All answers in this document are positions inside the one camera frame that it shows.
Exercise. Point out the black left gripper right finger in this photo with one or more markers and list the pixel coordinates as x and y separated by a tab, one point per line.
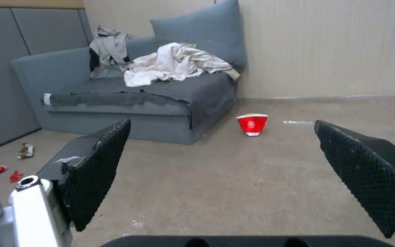
362	175

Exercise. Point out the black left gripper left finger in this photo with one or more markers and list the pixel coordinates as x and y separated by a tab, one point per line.
91	169

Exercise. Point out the red and white trash can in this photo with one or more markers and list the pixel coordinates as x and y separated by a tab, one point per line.
252	125

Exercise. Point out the crumpled snack wrapper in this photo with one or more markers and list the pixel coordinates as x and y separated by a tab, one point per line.
26	151

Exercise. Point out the grey-blue sofa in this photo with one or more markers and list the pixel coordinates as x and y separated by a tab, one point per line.
122	103

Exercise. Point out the small red wrapper scrap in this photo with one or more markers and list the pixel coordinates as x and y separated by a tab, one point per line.
15	176

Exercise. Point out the dark grey seat cover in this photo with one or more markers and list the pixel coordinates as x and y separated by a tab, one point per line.
170	92

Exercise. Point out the white and black garment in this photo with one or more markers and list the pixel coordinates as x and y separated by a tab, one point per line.
110	47

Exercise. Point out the grey partition panel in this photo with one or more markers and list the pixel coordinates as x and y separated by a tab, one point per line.
19	64

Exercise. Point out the white crumpled sheet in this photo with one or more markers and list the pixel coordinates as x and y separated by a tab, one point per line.
177	64

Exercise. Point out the grey-blue back cushion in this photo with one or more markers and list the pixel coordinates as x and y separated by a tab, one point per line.
204	33

